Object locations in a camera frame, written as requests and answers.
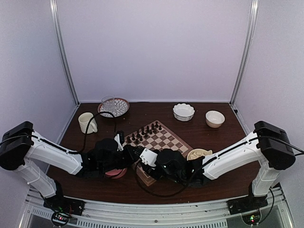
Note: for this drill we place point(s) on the cream spouted bowl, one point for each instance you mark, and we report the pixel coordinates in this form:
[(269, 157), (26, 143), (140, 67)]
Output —
[(197, 153)]

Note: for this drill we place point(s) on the right aluminium frame post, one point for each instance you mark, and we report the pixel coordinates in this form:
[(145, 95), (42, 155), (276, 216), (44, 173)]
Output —
[(246, 50)]

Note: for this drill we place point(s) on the left aluminium frame post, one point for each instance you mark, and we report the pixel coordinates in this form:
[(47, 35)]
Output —
[(62, 51)]

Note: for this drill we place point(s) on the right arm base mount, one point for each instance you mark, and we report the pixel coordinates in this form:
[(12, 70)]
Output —
[(249, 208)]

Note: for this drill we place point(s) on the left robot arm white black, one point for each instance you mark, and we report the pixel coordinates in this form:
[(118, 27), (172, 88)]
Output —
[(21, 145)]

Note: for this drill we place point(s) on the aluminium frame post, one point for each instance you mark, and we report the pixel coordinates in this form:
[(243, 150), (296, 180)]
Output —
[(62, 51), (246, 50)]

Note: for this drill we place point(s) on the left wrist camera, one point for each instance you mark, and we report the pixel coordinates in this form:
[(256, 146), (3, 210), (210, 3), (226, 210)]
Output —
[(119, 138)]

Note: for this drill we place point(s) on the dark chess pawn piece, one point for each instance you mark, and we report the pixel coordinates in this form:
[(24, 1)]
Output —
[(129, 139)]

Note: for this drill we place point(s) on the small cream round bowl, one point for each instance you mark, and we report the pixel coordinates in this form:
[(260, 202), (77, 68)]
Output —
[(214, 119)]

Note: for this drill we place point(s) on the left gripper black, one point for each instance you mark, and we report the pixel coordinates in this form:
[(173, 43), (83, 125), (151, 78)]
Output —
[(132, 158)]

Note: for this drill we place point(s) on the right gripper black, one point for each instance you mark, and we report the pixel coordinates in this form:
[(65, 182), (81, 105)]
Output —
[(149, 166)]

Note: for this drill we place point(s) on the pink bowl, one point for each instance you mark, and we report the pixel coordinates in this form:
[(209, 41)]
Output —
[(116, 173)]

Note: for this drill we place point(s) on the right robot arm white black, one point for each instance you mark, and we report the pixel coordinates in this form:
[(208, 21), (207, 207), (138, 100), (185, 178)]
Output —
[(267, 143)]

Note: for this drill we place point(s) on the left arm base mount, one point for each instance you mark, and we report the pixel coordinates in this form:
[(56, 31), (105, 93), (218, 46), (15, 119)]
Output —
[(63, 209)]

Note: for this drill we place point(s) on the wooden chess board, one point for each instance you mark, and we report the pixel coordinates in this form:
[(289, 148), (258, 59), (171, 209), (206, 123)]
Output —
[(164, 139)]

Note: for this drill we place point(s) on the white scalloped bowl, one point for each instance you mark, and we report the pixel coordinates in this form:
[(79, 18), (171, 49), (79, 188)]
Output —
[(183, 112)]

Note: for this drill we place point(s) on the front aluminium rail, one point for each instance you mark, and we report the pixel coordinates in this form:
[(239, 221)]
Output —
[(209, 214)]

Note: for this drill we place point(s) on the cream ribbed mug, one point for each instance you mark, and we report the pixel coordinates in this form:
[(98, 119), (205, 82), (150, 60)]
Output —
[(85, 125)]

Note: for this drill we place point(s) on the clear drinking glass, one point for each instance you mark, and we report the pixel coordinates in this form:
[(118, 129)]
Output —
[(108, 103)]

